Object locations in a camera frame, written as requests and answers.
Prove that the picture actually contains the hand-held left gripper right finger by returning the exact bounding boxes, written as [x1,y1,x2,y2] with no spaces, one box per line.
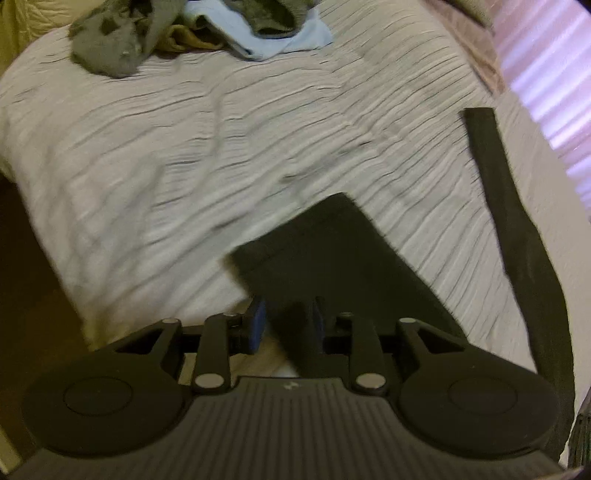
[311,295,468,396]

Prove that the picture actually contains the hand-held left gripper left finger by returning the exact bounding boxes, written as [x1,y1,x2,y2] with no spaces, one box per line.
[113,295,267,396]

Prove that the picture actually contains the black pants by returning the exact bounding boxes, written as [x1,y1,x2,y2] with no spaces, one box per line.
[224,107,578,462]

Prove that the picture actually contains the white ribbed bed cover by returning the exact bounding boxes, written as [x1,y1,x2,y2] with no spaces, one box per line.
[0,0,591,472]

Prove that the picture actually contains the light blue garment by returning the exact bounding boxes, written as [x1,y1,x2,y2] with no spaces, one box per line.
[182,0,334,62]

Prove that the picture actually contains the yellow garment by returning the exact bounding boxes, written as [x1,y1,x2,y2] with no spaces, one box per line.
[159,23,228,54]

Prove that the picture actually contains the dark green garment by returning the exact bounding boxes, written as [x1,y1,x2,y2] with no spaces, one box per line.
[221,0,320,38]

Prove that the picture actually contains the grey crumpled garment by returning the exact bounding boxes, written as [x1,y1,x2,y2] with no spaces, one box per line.
[69,0,180,78]

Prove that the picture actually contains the pink curtain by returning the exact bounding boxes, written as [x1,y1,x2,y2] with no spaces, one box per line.
[492,0,591,220]

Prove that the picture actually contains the yellow quilted cloth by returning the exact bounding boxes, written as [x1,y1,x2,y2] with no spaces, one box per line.
[0,0,49,75]

